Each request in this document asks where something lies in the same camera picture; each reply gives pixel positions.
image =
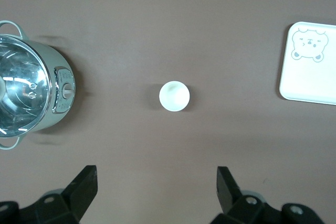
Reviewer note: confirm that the glass pot lid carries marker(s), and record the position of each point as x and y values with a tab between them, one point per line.
21	87

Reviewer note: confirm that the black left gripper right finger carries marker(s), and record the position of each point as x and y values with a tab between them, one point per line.
236	205

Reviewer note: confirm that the mint green electric cooking pot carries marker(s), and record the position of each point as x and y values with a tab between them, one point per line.
56	58

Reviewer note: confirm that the white plastic cup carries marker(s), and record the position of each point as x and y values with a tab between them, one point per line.
174	96

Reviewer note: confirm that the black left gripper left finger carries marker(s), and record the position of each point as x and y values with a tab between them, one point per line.
71	200

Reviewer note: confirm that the white tray with bear print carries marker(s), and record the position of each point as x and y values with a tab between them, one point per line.
309	77

